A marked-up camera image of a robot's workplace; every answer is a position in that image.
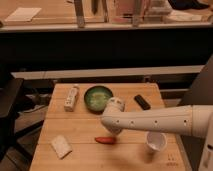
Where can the white paper sheet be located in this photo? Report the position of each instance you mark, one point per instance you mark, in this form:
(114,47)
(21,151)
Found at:
(22,14)

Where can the metal post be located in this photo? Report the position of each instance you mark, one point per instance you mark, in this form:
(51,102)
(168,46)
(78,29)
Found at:
(79,13)
(136,13)

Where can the black rectangular block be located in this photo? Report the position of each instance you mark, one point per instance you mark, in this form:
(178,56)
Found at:
(142,102)

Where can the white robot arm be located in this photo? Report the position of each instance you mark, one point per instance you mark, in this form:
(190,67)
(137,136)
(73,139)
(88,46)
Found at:
(191,120)

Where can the left metal post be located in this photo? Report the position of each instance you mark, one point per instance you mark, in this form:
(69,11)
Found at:
(79,13)

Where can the right metal post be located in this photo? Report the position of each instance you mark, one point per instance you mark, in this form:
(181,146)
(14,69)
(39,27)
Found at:
(136,13)

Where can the white sponge piece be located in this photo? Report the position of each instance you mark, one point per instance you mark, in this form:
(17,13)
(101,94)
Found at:
(61,146)

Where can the green ceramic bowl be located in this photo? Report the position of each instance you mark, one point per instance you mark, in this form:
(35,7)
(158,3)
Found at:
(96,97)

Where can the red pepper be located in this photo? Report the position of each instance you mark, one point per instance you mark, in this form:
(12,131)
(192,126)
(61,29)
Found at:
(105,140)

